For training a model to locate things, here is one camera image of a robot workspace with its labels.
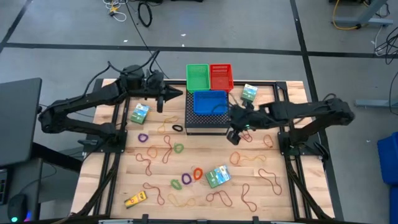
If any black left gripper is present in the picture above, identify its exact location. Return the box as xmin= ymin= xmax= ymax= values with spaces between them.
xmin=144 ymin=70 xmax=183 ymax=102

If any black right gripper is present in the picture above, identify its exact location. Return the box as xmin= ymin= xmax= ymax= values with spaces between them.
xmin=229 ymin=104 xmax=270 ymax=131

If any green Crayola crayon box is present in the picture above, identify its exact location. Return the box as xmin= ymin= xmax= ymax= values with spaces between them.
xmin=205 ymin=164 xmax=232 ymax=189
xmin=240 ymin=83 xmax=259 ymax=103
xmin=129 ymin=103 xmax=151 ymax=125

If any green plastic basket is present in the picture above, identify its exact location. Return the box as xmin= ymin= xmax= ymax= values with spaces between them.
xmin=185 ymin=63 xmax=211 ymax=94

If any blue plastic basket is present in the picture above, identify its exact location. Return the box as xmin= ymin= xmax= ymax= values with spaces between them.
xmin=193 ymin=90 xmax=229 ymax=116

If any red plastic basket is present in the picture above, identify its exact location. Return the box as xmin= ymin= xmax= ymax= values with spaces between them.
xmin=210 ymin=63 xmax=234 ymax=93

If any yellow rubber band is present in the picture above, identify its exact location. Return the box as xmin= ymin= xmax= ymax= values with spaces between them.
xmin=239 ymin=154 xmax=267 ymax=163
xmin=157 ymin=115 xmax=180 ymax=134
xmin=167 ymin=193 xmax=197 ymax=208

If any grey desk foot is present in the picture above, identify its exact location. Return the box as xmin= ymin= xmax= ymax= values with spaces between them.
xmin=355 ymin=98 xmax=398 ymax=109

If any grey desk leg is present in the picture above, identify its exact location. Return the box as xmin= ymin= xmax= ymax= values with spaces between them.
xmin=333 ymin=0 xmax=394 ymax=27

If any black perforated metal shelf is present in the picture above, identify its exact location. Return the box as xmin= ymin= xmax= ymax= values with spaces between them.
xmin=185 ymin=88 xmax=233 ymax=136

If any small yellow crayon box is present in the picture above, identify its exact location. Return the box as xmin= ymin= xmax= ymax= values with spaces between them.
xmin=124 ymin=190 xmax=148 ymax=209

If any blue storage bin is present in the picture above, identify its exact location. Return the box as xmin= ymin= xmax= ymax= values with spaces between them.
xmin=377 ymin=131 xmax=398 ymax=186
xmin=389 ymin=186 xmax=398 ymax=224

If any black computer mouse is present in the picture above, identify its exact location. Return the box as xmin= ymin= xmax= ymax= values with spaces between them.
xmin=7 ymin=193 xmax=29 ymax=223

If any black device with lights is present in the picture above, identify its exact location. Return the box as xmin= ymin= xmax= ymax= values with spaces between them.
xmin=0 ymin=169 xmax=9 ymax=206

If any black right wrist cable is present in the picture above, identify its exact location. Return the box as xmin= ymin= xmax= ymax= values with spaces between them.
xmin=211 ymin=103 xmax=231 ymax=114

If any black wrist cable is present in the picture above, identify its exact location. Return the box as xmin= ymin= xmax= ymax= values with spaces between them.
xmin=211 ymin=103 xmax=231 ymax=114
xmin=107 ymin=49 xmax=161 ymax=75

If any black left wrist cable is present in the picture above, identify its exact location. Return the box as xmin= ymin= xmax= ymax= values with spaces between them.
xmin=107 ymin=49 xmax=161 ymax=75

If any long black floor cable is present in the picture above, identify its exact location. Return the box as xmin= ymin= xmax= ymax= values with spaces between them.
xmin=123 ymin=0 xmax=170 ymax=80

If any coiled black floor cable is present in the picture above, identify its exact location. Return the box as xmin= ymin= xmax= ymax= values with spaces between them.
xmin=137 ymin=1 xmax=154 ymax=28

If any white cable bundle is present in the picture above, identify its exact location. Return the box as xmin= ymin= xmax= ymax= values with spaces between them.
xmin=102 ymin=0 xmax=127 ymax=22

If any yellow floor cable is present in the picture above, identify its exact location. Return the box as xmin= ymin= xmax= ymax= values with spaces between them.
xmin=332 ymin=0 xmax=362 ymax=31

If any black cable bundle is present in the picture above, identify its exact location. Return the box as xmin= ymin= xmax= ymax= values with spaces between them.
xmin=374 ymin=26 xmax=398 ymax=66

